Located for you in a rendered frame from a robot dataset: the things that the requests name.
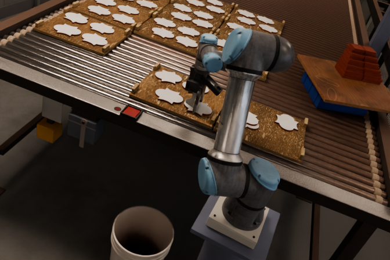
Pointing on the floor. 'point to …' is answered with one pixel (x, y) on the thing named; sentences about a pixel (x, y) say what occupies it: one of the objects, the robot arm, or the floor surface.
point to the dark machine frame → (376, 15)
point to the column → (207, 253)
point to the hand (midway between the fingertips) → (198, 107)
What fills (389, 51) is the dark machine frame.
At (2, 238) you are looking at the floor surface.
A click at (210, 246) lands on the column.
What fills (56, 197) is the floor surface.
